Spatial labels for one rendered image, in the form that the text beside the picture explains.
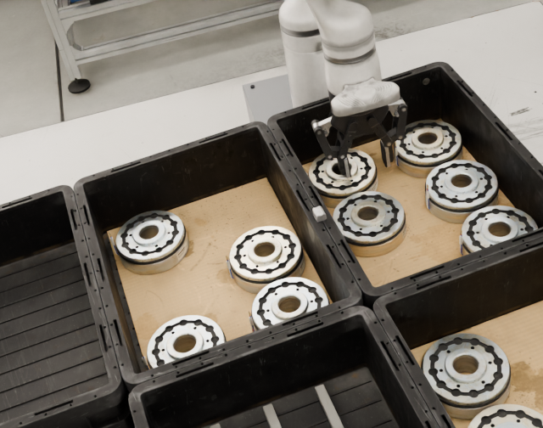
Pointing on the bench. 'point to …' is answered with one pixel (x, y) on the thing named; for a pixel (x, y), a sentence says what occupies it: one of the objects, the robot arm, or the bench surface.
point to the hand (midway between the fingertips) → (366, 161)
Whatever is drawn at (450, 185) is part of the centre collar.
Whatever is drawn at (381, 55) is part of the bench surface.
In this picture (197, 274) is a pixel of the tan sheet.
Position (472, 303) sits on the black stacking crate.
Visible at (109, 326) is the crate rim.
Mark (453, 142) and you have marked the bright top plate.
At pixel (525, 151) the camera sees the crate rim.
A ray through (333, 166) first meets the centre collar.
